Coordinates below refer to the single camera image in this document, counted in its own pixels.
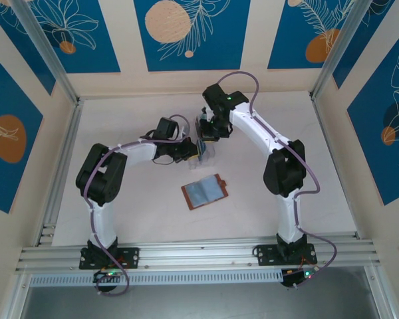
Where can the blue credit card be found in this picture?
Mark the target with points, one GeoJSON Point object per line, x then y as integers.
{"type": "Point", "coordinates": [203, 150]}

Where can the clear acrylic card stand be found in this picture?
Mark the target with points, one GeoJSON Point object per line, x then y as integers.
{"type": "Point", "coordinates": [206, 163]}

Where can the brown leather card holder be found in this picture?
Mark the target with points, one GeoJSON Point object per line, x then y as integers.
{"type": "Point", "coordinates": [203, 192]}

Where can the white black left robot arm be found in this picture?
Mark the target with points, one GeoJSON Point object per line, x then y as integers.
{"type": "Point", "coordinates": [108, 219]}

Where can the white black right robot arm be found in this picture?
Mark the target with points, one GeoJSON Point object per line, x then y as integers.
{"type": "Point", "coordinates": [244, 131]}

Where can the dark brown credit card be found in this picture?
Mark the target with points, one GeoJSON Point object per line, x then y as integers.
{"type": "Point", "coordinates": [199, 128]}

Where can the small controller board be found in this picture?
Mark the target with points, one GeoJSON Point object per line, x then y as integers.
{"type": "Point", "coordinates": [291, 279]}
{"type": "Point", "coordinates": [101, 276]}

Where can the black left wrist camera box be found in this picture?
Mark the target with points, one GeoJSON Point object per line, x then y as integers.
{"type": "Point", "coordinates": [166, 128]}

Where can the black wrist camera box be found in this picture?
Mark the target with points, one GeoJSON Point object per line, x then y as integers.
{"type": "Point", "coordinates": [212, 94]}
{"type": "Point", "coordinates": [166, 128]}

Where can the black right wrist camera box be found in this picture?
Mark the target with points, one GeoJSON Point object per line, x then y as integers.
{"type": "Point", "coordinates": [212, 94]}

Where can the aluminium mounting rail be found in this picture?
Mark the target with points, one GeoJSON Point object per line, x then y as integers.
{"type": "Point", "coordinates": [199, 256]}

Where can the aluminium side rail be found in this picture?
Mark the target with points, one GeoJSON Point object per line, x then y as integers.
{"type": "Point", "coordinates": [336, 166]}
{"type": "Point", "coordinates": [66, 149]}

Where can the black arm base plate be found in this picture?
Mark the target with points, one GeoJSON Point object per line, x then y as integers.
{"type": "Point", "coordinates": [129, 257]}
{"type": "Point", "coordinates": [264, 256]}

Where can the aluminium frame post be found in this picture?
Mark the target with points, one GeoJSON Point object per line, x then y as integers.
{"type": "Point", "coordinates": [353, 46]}
{"type": "Point", "coordinates": [45, 46]}

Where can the aluminium frame leg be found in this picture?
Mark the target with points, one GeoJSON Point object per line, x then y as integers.
{"type": "Point", "coordinates": [15, 299]}
{"type": "Point", "coordinates": [380, 299]}

